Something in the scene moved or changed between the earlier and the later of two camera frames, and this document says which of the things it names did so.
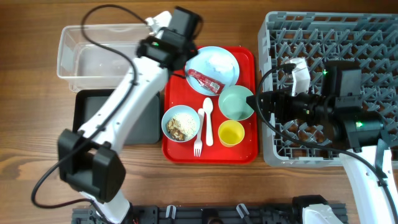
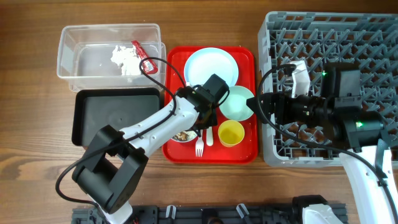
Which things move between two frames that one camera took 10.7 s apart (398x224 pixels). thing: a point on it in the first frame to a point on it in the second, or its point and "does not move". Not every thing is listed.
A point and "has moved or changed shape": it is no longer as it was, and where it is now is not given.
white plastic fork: (198, 145) does not move
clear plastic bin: (97, 57) does not move
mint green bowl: (232, 103) does not move
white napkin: (222, 63) to (129, 58)
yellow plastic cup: (231, 132) does not move
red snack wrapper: (206, 81) has moved or changed shape
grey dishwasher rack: (370, 40) does not move
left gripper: (192, 50) to (212, 119)
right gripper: (283, 99) does not move
